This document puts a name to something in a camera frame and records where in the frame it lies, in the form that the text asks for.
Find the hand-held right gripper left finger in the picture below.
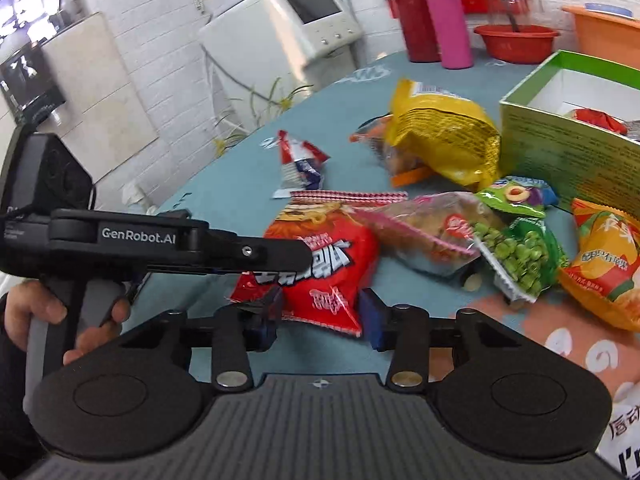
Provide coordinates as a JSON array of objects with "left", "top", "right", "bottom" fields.
[{"left": 117, "top": 287, "right": 286, "bottom": 394}]

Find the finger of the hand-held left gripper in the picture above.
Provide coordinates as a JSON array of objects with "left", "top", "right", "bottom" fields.
[{"left": 200, "top": 230, "right": 314, "bottom": 277}]

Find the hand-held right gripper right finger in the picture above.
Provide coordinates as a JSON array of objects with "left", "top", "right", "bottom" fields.
[{"left": 357, "top": 287, "right": 526, "bottom": 394}]

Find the red noodle snack packet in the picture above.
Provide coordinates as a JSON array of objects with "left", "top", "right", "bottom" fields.
[{"left": 230, "top": 200, "right": 381, "bottom": 338}]

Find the green pea packet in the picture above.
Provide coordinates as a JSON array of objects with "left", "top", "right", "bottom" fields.
[{"left": 472, "top": 215, "right": 571, "bottom": 306}]

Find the green cardboard box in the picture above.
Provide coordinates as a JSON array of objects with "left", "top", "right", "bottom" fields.
[{"left": 499, "top": 50, "right": 640, "bottom": 218}]

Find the person's left forearm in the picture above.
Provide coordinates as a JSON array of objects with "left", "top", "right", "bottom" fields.
[{"left": 0, "top": 292, "right": 48, "bottom": 479}]

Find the person's left hand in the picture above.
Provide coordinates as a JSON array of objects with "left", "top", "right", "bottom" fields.
[{"left": 5, "top": 280, "right": 132, "bottom": 367}]

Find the red white blue packet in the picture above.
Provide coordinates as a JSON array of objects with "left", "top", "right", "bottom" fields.
[{"left": 259, "top": 130, "right": 331, "bottom": 199}]

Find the clear packet pink edge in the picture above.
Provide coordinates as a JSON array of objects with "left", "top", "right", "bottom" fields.
[
  {"left": 350, "top": 194, "right": 503, "bottom": 277},
  {"left": 272, "top": 189, "right": 409, "bottom": 204}
]

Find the beige board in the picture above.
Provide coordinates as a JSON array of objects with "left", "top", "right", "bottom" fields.
[{"left": 40, "top": 12, "right": 160, "bottom": 183}]

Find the green spindly plant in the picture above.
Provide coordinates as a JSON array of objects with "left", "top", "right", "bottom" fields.
[{"left": 212, "top": 77, "right": 313, "bottom": 156}]

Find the dark television screen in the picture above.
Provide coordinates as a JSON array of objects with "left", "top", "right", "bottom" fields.
[{"left": 0, "top": 42, "right": 67, "bottom": 123}]

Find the orange clear snack packet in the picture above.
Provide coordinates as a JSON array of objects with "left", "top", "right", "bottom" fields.
[{"left": 350, "top": 115, "right": 436, "bottom": 188}]

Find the teal printed tablecloth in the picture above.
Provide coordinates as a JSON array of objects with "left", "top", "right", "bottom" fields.
[{"left": 120, "top": 50, "right": 640, "bottom": 411}]

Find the blue green purple packet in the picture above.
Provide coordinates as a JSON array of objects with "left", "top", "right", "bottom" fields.
[{"left": 475, "top": 176, "right": 560, "bottom": 219}]

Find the yellow snack bag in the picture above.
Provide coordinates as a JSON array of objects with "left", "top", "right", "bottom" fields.
[{"left": 389, "top": 79, "right": 502, "bottom": 192}]

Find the white appliance with screen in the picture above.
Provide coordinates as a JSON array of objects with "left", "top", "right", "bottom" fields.
[{"left": 197, "top": 0, "right": 366, "bottom": 121}]

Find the orange chip packet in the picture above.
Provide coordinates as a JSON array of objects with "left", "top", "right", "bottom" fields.
[{"left": 557, "top": 197, "right": 640, "bottom": 332}]

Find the white printed cloth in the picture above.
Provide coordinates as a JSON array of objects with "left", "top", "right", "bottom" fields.
[{"left": 595, "top": 380, "right": 640, "bottom": 480}]

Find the red thermos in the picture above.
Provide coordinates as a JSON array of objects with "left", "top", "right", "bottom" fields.
[{"left": 390, "top": 0, "right": 443, "bottom": 63}]

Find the pink bottle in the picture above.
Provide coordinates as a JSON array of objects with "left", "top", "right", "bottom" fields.
[{"left": 420, "top": 0, "right": 475, "bottom": 70}]

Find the small red packet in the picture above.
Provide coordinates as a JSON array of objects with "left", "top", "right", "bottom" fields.
[{"left": 562, "top": 108, "right": 630, "bottom": 136}]

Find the red plastic basin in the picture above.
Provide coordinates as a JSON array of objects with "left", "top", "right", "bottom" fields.
[{"left": 473, "top": 24, "right": 561, "bottom": 65}]

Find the orange plastic basin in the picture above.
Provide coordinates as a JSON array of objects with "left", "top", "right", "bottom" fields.
[{"left": 561, "top": 4, "right": 640, "bottom": 68}]

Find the blue flat lid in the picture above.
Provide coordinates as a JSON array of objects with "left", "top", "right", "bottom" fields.
[{"left": 584, "top": 2, "right": 634, "bottom": 16}]

